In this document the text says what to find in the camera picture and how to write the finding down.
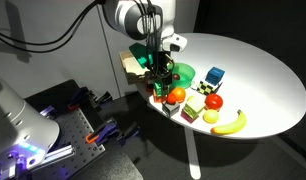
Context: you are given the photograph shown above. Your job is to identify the blue cube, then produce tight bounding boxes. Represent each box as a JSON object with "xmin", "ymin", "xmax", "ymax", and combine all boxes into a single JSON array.
[{"xmin": 204, "ymin": 66, "xmax": 226, "ymax": 86}]

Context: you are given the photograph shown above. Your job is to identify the yellow banana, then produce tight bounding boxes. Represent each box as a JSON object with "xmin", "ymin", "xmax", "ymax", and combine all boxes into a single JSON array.
[{"xmin": 210, "ymin": 109, "xmax": 248, "ymax": 136}]

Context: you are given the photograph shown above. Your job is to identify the aluminium rail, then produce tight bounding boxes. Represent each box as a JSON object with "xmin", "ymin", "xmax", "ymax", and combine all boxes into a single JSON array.
[{"xmin": 42, "ymin": 143, "xmax": 76, "ymax": 165}]

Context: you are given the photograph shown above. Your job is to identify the black white checkered cube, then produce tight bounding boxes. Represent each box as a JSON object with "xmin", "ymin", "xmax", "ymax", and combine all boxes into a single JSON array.
[{"xmin": 194, "ymin": 78, "xmax": 224, "ymax": 97}]

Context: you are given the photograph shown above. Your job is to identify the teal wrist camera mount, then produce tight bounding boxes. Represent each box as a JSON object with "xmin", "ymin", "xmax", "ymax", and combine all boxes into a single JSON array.
[{"xmin": 128, "ymin": 42, "xmax": 155, "ymax": 70}]

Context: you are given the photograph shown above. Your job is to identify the dark cube with red top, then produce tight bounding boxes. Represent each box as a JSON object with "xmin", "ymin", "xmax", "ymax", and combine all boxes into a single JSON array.
[{"xmin": 161, "ymin": 92, "xmax": 182, "ymax": 118}]

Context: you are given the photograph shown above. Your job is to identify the yellow green pink cube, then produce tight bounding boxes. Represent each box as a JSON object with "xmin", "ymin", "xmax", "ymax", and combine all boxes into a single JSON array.
[{"xmin": 180, "ymin": 95, "xmax": 207, "ymax": 125}]

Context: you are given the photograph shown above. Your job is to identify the black cable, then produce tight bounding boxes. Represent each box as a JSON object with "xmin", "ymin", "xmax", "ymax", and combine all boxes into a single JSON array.
[
  {"xmin": 0, "ymin": 3, "xmax": 101, "ymax": 55},
  {"xmin": 0, "ymin": 0, "xmax": 106, "ymax": 48}
]

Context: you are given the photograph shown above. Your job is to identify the perforated metal breadboard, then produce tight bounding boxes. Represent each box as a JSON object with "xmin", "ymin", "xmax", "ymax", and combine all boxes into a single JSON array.
[{"xmin": 37, "ymin": 106, "xmax": 107, "ymax": 180}]

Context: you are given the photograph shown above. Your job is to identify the black work platform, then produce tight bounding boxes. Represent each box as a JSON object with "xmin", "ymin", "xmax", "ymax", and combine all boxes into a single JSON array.
[{"xmin": 24, "ymin": 78, "xmax": 146, "ymax": 180}]

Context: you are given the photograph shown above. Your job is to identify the green plastic bowl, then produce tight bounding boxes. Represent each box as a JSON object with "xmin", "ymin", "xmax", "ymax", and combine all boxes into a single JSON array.
[{"xmin": 169, "ymin": 62, "xmax": 197, "ymax": 90}]

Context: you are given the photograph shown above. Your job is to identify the wooden tray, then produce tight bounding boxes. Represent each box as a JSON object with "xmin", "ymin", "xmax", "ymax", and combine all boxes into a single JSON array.
[{"xmin": 118, "ymin": 49, "xmax": 155, "ymax": 86}]

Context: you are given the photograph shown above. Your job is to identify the orange fruit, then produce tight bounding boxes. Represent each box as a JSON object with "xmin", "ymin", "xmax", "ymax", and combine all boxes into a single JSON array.
[{"xmin": 170, "ymin": 86, "xmax": 188, "ymax": 104}]

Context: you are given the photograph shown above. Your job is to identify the yellow lemon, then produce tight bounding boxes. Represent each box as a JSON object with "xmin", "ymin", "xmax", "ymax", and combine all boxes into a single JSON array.
[{"xmin": 202, "ymin": 108, "xmax": 220, "ymax": 125}]

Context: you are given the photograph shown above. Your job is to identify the black clamp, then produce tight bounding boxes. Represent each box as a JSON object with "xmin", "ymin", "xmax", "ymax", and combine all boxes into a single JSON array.
[
  {"xmin": 88, "ymin": 91, "xmax": 113, "ymax": 108},
  {"xmin": 116, "ymin": 121, "xmax": 141, "ymax": 145}
]

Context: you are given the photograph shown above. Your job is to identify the purple clamp orange handle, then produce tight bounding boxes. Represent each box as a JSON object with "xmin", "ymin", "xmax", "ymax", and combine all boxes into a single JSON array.
[
  {"xmin": 85, "ymin": 119, "xmax": 120, "ymax": 146},
  {"xmin": 67, "ymin": 86, "xmax": 91, "ymax": 112}
]

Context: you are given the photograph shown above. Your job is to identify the white table base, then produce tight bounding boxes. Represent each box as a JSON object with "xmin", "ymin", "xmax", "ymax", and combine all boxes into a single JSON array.
[{"xmin": 183, "ymin": 126, "xmax": 203, "ymax": 180}]

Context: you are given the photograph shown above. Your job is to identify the orange block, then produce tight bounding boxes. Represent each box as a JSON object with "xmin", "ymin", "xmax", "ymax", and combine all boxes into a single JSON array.
[{"xmin": 152, "ymin": 94, "xmax": 168, "ymax": 104}]

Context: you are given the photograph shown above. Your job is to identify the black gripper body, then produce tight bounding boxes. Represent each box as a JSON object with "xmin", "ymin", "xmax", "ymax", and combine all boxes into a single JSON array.
[{"xmin": 146, "ymin": 49, "xmax": 177, "ymax": 81}]

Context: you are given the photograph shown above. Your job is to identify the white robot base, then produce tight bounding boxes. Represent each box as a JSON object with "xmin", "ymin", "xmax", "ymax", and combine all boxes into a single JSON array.
[{"xmin": 0, "ymin": 73, "xmax": 61, "ymax": 180}]

